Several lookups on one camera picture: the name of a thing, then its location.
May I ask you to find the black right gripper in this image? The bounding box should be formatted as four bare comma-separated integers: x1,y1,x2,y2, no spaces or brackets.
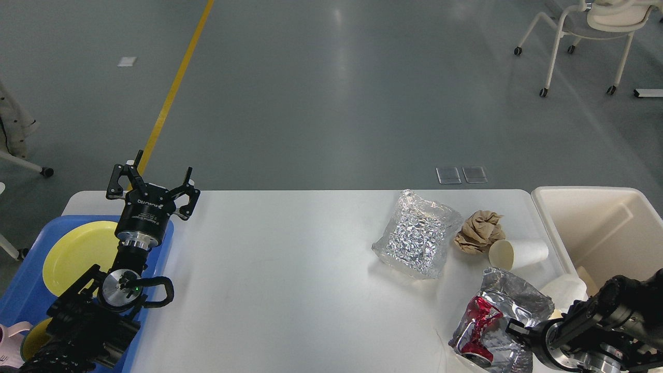
505,319,586,372

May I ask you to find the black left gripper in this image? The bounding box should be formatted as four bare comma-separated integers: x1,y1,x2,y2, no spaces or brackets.
106,150,201,251

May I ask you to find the red foil snack wrapper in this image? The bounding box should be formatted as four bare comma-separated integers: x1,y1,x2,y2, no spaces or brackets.
449,267,554,372

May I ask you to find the white paper cup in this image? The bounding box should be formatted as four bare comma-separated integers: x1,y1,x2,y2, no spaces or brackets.
488,239,549,271
540,274,588,320

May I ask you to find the yellow plastic plate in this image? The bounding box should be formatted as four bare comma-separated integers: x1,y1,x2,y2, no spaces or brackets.
42,221,119,296

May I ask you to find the aluminium foil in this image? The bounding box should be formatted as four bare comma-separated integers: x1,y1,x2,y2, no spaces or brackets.
371,189,463,280

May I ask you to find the teal green mug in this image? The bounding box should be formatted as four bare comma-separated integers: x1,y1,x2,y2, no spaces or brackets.
20,317,53,362

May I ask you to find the pink mug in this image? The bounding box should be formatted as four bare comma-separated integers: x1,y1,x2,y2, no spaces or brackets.
1,321,33,368

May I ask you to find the brown paper bag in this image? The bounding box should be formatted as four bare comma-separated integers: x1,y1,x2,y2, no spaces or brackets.
575,265,600,296

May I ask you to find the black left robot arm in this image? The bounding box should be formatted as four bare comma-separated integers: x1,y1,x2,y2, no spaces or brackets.
18,150,200,372

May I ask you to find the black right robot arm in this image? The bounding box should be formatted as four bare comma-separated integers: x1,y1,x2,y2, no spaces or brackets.
506,270,662,372

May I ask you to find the white chair leg with caster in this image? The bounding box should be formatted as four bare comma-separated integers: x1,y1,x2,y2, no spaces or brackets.
1,151,54,178

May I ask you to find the crumpled brown paper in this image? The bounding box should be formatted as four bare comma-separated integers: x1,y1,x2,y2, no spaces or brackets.
453,210,506,255

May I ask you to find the beige plastic bin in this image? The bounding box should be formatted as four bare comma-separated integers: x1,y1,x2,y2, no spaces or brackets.
532,186,662,288

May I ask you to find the white polka-dot cloth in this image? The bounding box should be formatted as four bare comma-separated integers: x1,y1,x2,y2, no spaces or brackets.
1,83,39,159

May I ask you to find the blue plastic tray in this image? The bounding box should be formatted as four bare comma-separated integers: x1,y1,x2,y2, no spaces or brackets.
1,215,175,372

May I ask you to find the metal floor socket plate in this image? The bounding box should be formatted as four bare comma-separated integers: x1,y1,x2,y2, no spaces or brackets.
436,166,488,184

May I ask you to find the white bar on floor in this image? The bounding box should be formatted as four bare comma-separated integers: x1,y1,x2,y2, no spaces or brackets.
633,88,663,98

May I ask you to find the white rolling chair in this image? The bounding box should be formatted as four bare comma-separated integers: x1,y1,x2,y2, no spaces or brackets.
513,1,661,97

